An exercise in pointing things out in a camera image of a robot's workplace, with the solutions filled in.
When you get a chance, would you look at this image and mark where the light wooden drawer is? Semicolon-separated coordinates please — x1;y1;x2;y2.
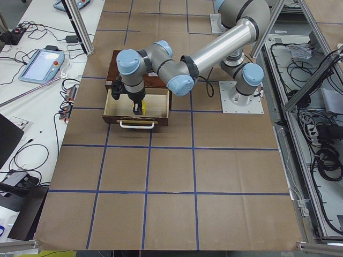
102;89;172;130

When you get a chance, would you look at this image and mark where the yellow block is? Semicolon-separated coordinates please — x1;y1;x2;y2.
141;100;146;115

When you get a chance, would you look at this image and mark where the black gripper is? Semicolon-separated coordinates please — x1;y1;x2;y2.
127;89;146;115

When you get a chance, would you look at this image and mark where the black power adapter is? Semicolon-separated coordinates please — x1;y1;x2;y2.
65;35;79;43

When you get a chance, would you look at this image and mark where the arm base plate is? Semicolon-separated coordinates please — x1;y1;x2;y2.
210;13;223;35
219;81;264;115

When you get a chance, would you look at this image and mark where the teach pendant with screen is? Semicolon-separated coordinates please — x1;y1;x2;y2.
19;49;65;84

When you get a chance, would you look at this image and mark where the aluminium frame post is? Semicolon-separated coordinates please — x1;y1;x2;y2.
62;0;94;56

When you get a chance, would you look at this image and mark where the dark wooden drawer cabinet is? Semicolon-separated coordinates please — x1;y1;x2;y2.
105;49;167;93

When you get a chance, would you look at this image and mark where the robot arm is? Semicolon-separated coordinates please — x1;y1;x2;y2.
116;1;270;115

